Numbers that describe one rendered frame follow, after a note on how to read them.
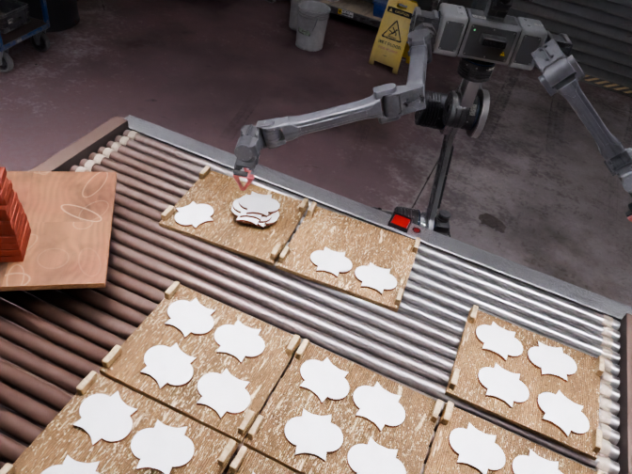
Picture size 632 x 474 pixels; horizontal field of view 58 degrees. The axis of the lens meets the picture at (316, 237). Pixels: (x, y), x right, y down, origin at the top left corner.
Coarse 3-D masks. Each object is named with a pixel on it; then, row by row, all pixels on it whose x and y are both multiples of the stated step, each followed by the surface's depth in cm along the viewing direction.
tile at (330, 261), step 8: (312, 256) 185; (320, 256) 186; (328, 256) 186; (336, 256) 187; (320, 264) 183; (328, 264) 183; (336, 264) 184; (344, 264) 184; (328, 272) 181; (336, 272) 181; (344, 272) 182
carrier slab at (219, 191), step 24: (192, 192) 201; (216, 192) 203; (240, 192) 206; (264, 192) 208; (216, 216) 194; (288, 216) 199; (216, 240) 185; (240, 240) 187; (264, 240) 189; (288, 240) 192
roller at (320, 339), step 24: (144, 264) 176; (192, 288) 173; (216, 288) 172; (264, 312) 168; (312, 336) 164; (360, 360) 161; (384, 360) 161; (408, 384) 158; (432, 384) 158; (528, 432) 151; (576, 456) 149; (600, 456) 148
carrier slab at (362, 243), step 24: (312, 216) 201; (336, 216) 203; (312, 240) 192; (336, 240) 194; (360, 240) 196; (384, 240) 198; (408, 240) 200; (288, 264) 182; (312, 264) 183; (360, 264) 187; (384, 264) 188; (408, 264) 190; (336, 288) 178; (360, 288) 179
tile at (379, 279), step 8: (360, 272) 183; (368, 272) 183; (376, 272) 184; (384, 272) 184; (360, 280) 180; (368, 280) 180; (376, 280) 181; (384, 280) 182; (392, 280) 182; (376, 288) 178; (384, 288) 179; (392, 288) 180
